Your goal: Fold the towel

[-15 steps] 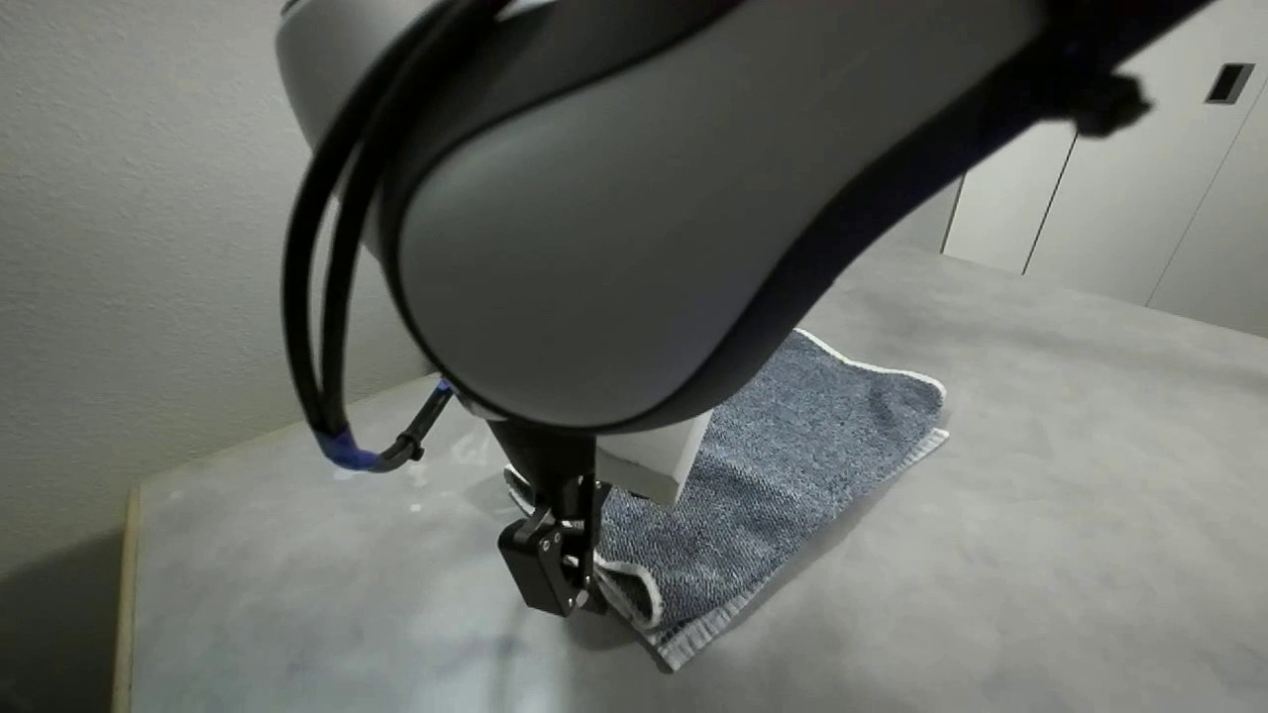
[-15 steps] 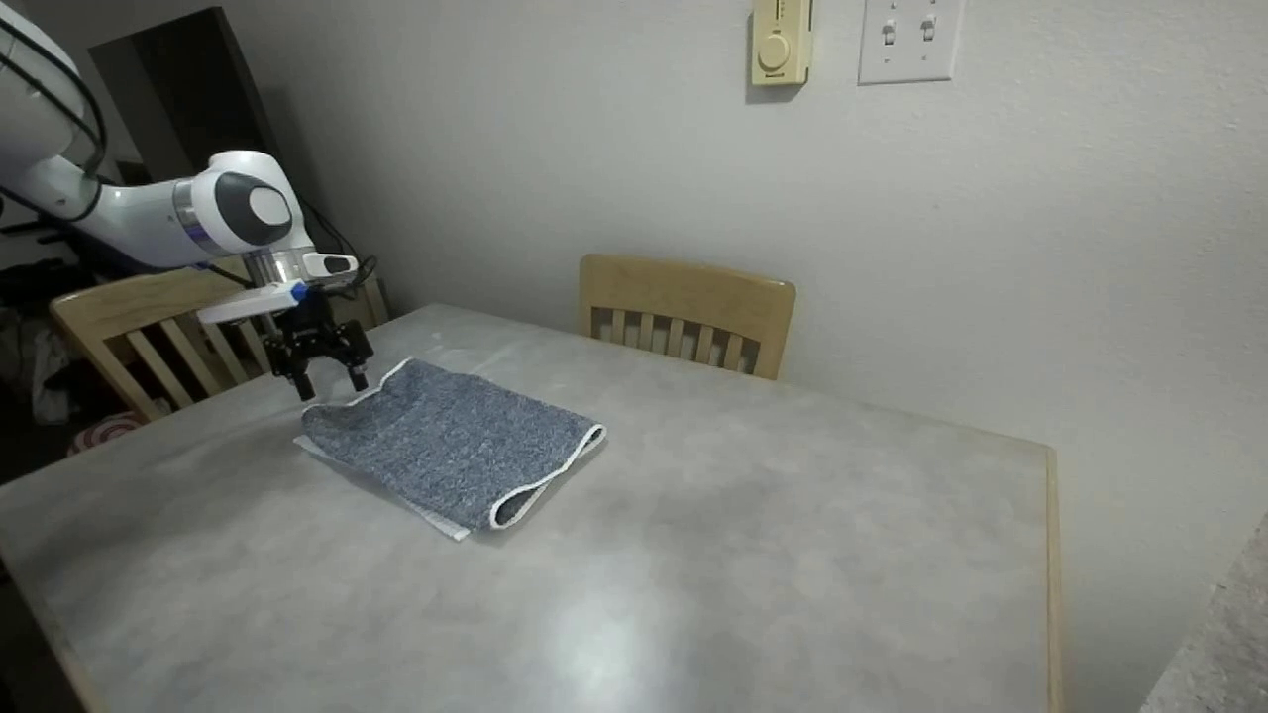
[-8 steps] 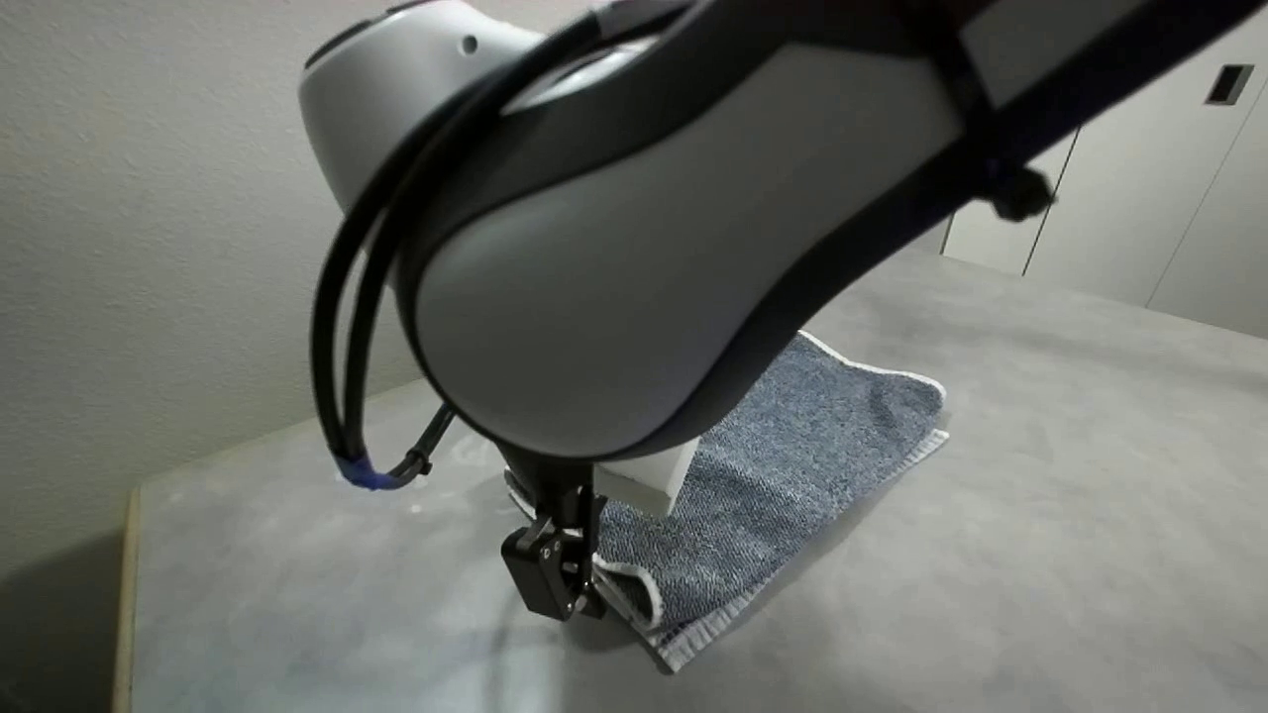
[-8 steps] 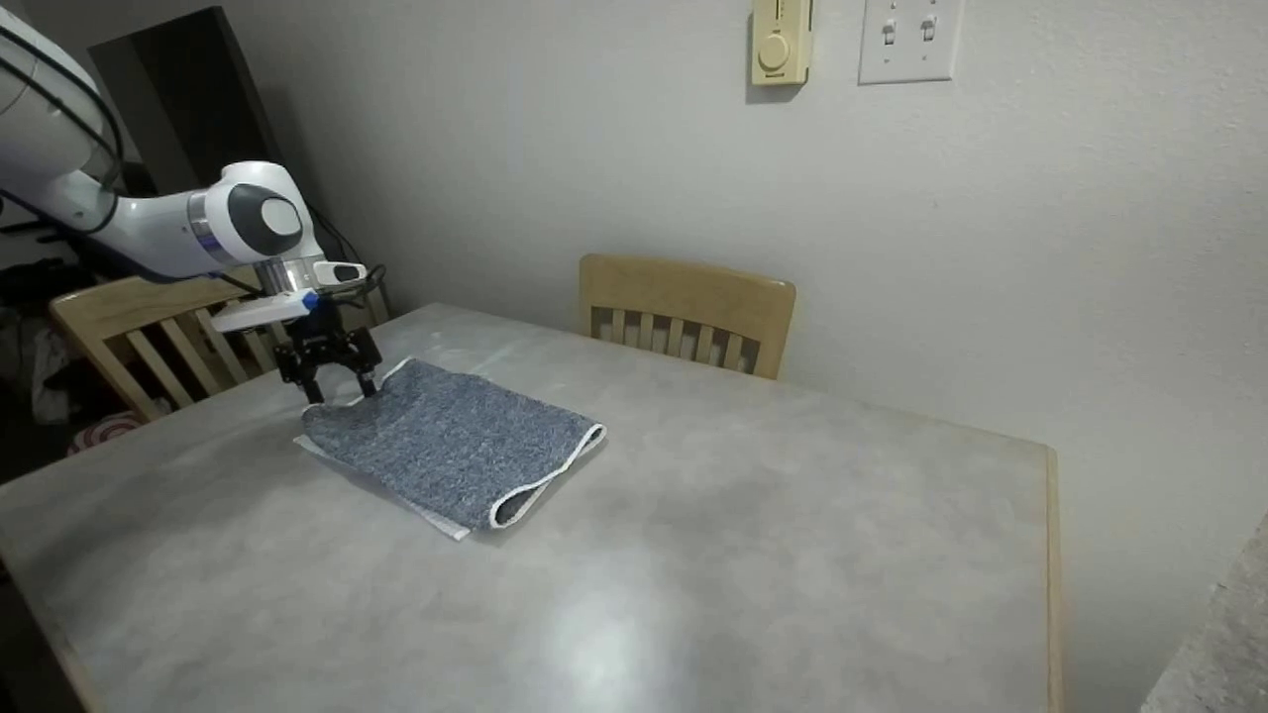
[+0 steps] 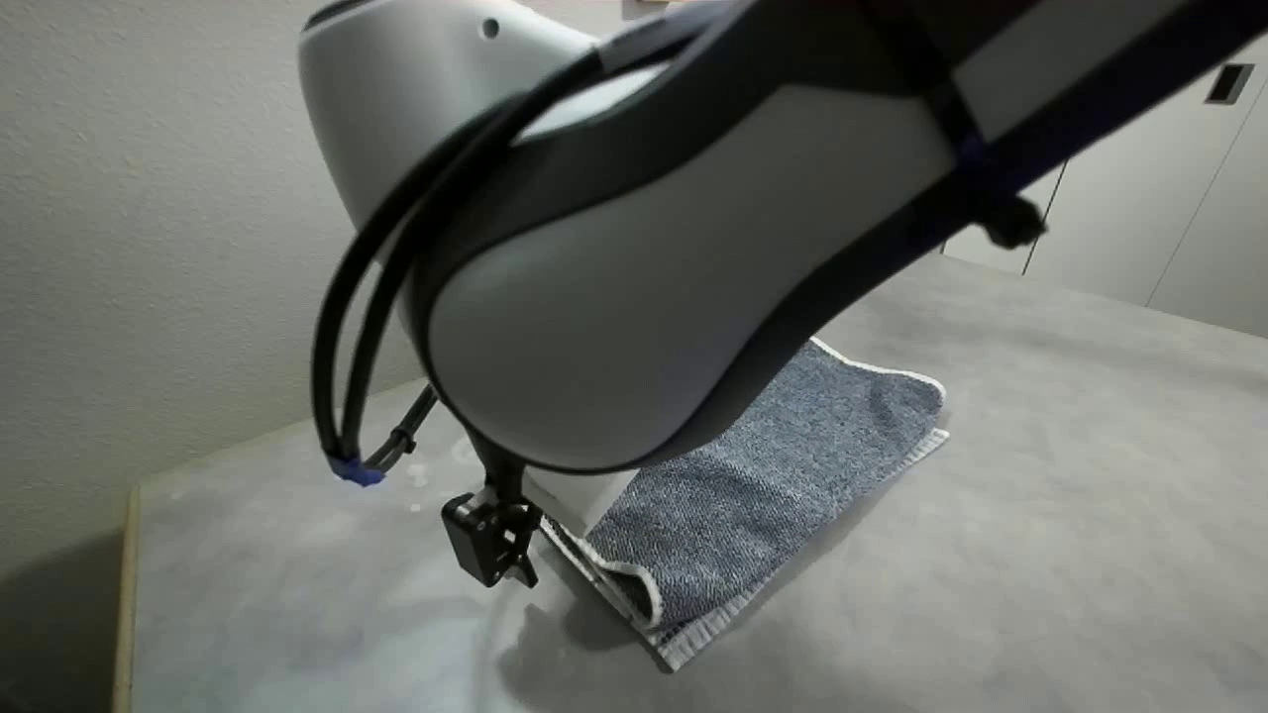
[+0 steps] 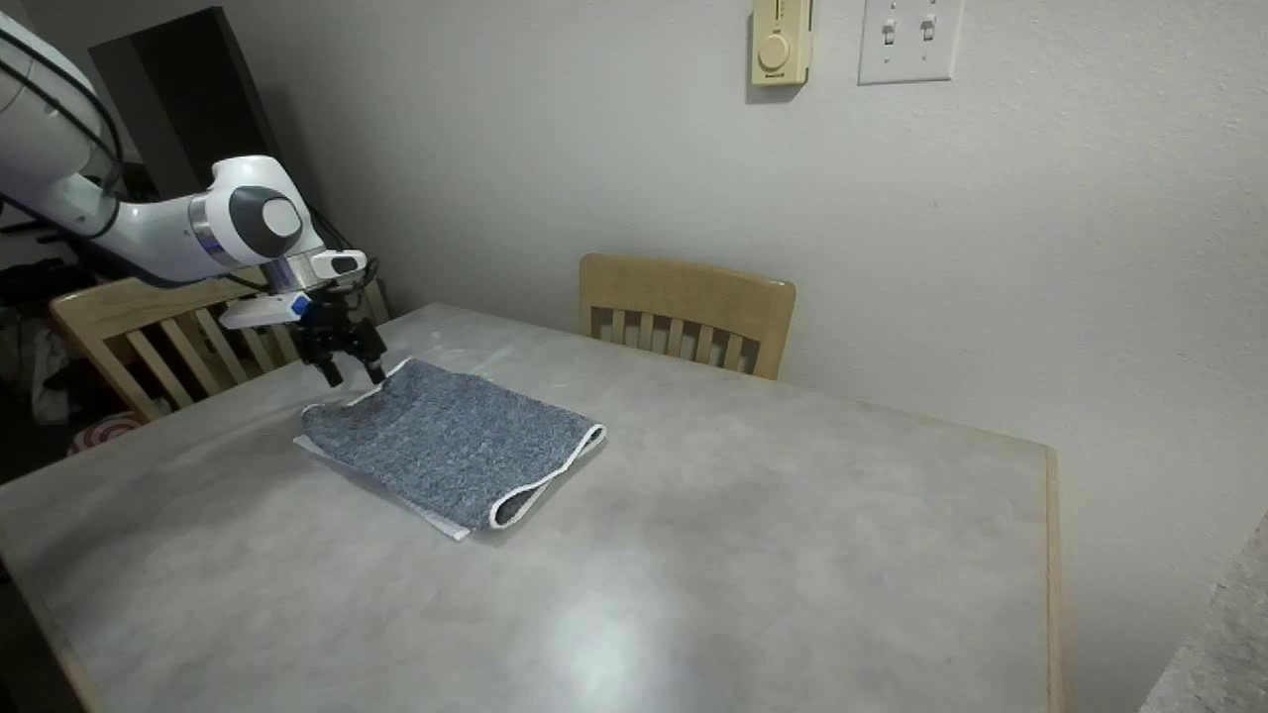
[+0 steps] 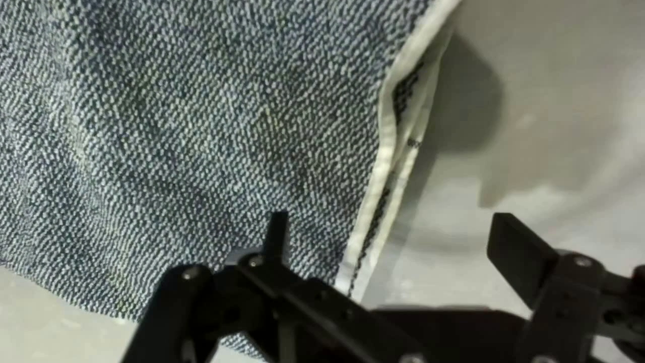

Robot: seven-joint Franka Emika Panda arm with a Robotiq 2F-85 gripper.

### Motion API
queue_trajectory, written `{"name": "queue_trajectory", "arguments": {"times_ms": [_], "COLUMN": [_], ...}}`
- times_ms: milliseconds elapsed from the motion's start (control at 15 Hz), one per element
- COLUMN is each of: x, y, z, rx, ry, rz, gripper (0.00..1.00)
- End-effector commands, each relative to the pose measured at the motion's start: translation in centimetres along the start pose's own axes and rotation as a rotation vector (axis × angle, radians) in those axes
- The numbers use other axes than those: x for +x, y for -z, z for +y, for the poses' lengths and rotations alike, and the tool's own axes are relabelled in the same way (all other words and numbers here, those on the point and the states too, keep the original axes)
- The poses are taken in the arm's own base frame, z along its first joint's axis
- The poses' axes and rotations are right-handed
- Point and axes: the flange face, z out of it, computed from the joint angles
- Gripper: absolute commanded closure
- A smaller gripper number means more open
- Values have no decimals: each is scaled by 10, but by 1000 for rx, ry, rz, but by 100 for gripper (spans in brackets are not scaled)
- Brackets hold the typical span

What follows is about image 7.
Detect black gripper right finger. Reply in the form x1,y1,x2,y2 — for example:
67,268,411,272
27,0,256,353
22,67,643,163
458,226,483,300
487,212,645,363

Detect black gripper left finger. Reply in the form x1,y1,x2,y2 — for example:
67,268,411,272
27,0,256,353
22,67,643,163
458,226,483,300
120,209,431,363

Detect blue-grey towel with white trim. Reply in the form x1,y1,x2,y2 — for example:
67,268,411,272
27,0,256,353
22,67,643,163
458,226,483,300
0,0,466,358

